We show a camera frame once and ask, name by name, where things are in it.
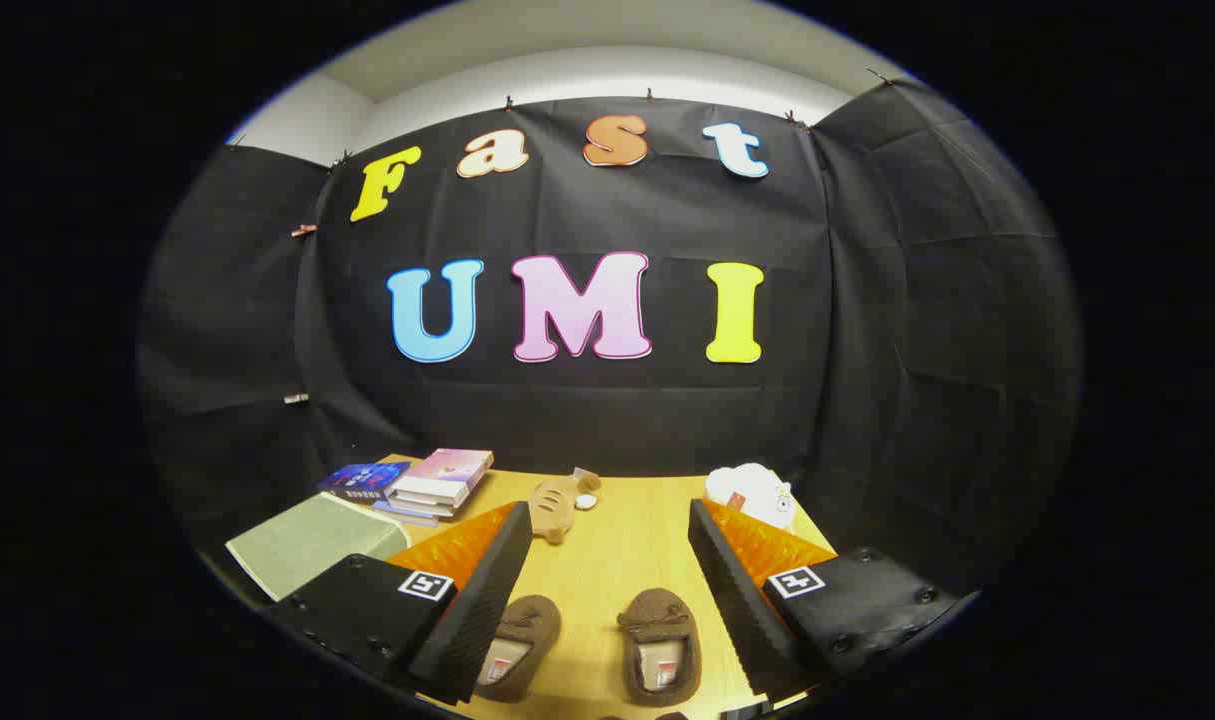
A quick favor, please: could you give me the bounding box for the white thin book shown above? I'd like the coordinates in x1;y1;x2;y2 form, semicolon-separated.
387;490;460;519

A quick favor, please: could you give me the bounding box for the black backdrop cloth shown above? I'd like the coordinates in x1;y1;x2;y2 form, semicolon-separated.
135;78;1083;601

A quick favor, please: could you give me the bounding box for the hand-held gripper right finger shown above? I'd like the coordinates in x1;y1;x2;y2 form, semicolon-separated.
687;497;980;703

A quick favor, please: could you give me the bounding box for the white plush toy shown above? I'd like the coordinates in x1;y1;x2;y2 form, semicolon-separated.
705;463;798;533

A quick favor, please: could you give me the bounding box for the brown fuzzy shoe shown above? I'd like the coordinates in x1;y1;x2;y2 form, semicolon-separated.
617;588;703;708
474;594;563;703

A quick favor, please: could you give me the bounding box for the green fabric storage box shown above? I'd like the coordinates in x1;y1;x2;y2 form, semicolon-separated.
225;492;408;603

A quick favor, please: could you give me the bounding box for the brown plush toy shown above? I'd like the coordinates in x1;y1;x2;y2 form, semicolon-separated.
527;475;593;546

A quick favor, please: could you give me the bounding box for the grey blue thin book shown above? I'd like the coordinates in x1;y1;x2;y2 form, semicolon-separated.
372;500;441;529

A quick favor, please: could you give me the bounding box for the pink cover book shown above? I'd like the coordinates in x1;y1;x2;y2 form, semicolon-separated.
395;448;495;508

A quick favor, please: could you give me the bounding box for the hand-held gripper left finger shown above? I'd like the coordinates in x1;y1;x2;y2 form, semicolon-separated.
265;500;535;705

